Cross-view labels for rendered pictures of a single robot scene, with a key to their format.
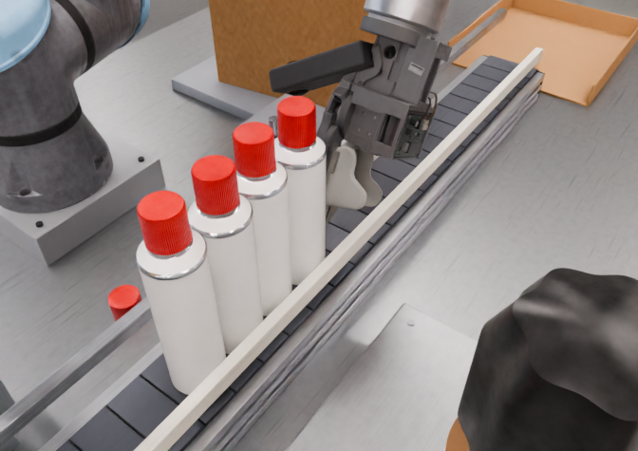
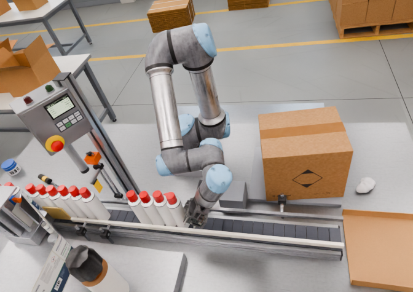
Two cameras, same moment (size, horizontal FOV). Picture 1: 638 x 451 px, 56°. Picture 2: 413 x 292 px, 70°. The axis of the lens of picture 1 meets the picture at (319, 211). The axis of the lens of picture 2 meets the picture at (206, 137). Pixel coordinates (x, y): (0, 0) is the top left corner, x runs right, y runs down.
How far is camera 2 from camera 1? 0.97 m
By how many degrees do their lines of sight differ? 54
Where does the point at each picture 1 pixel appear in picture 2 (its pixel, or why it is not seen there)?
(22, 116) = not seen: hidden behind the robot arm
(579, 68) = (386, 272)
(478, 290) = (211, 273)
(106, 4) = (209, 131)
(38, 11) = (183, 131)
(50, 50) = (185, 138)
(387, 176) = (232, 227)
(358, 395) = (153, 254)
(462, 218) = (240, 257)
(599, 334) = (75, 254)
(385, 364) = (163, 256)
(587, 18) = not seen: outside the picture
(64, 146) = not seen: hidden behind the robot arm
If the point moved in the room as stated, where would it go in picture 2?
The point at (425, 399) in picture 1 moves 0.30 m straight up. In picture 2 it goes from (156, 268) to (125, 227)
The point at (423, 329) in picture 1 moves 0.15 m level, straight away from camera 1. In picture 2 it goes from (176, 260) to (216, 251)
